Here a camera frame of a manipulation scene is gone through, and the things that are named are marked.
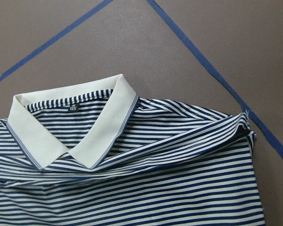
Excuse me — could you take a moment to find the navy white striped polo shirt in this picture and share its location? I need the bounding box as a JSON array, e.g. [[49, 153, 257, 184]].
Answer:
[[0, 75, 265, 226]]

